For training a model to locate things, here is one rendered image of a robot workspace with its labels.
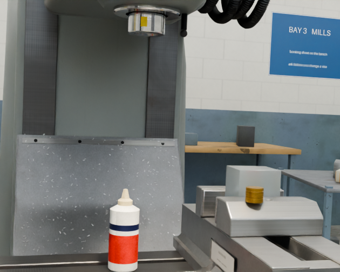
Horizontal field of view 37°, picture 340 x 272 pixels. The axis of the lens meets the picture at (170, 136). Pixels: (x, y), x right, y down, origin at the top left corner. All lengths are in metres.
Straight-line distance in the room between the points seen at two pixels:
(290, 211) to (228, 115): 4.57
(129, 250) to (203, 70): 4.50
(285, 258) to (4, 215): 0.64
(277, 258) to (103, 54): 0.61
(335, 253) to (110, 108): 0.58
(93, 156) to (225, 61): 4.29
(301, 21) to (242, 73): 0.86
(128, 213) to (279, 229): 0.20
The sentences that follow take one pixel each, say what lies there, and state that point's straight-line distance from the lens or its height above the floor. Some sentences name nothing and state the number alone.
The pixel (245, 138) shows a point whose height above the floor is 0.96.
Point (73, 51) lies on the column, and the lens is 1.03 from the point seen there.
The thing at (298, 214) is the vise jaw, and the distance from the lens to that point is 0.67.
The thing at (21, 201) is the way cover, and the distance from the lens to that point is 0.97.
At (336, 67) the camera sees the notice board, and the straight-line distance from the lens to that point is 5.82.
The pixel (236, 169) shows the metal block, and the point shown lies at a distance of 0.70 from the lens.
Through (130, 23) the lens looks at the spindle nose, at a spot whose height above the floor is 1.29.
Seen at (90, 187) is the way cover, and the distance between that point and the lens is 0.99.
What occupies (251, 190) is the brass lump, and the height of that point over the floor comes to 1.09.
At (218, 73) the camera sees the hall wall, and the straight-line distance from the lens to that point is 5.20.
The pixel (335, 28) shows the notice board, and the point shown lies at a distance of 5.86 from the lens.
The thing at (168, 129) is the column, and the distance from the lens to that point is 1.05.
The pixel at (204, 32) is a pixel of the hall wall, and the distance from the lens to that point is 5.19.
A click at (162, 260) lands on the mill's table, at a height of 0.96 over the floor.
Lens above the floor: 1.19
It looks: 3 degrees down
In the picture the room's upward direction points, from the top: 2 degrees clockwise
